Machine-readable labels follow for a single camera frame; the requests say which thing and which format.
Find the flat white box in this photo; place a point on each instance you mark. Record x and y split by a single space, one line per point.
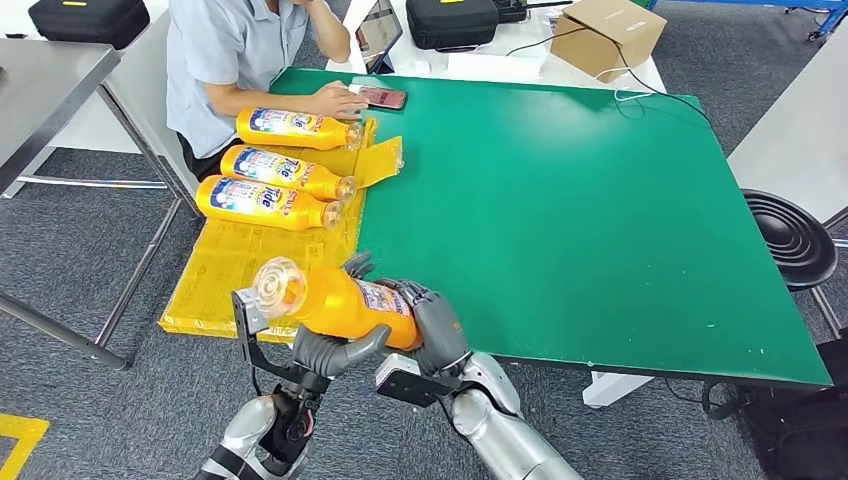
497 66

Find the person's right hand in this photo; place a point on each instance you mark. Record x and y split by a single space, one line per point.
338 100

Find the dark smartphone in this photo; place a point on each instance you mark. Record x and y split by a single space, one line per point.
384 98

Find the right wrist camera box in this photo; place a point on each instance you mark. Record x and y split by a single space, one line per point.
411 384

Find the black round stool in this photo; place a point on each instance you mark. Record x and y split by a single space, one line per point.
792 240

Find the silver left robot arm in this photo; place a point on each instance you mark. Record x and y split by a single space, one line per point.
245 430

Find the person's right forearm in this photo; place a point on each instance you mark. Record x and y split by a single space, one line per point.
265 100

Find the white table leg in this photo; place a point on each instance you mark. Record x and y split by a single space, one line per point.
616 389

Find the black carrying case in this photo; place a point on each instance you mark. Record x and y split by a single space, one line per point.
450 23
89 23

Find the person's left forearm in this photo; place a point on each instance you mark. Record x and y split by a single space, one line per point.
334 33

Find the black walkie talkie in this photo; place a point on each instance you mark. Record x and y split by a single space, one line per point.
510 10

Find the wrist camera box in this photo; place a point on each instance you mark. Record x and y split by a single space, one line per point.
411 384
248 311

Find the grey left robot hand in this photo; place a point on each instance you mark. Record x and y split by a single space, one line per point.
318 354

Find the steel table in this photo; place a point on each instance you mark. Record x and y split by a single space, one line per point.
40 93

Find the black bag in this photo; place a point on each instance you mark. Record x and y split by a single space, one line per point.
795 430

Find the light grey table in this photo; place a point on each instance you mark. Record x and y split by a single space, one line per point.
798 132
131 86

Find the orange detergent bottle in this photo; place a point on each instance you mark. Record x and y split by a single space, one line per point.
258 202
291 128
338 308
278 172

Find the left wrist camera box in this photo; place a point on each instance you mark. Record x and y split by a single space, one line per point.
248 311

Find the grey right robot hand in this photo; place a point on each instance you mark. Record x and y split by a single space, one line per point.
444 338

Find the tablet computer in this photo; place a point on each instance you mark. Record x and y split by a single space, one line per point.
379 32

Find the brown cardboard box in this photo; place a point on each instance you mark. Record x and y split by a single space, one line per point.
604 40

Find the small white charger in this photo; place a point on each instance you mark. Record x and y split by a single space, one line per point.
422 67

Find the yellow taped cardboard sheet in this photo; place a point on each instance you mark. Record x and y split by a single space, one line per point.
225 278

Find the person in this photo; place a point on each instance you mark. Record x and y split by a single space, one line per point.
218 60

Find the white table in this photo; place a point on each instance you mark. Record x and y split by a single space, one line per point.
437 63

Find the green table mat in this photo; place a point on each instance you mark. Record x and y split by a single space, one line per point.
662 232

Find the blue metal frame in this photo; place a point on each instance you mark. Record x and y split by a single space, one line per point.
828 20

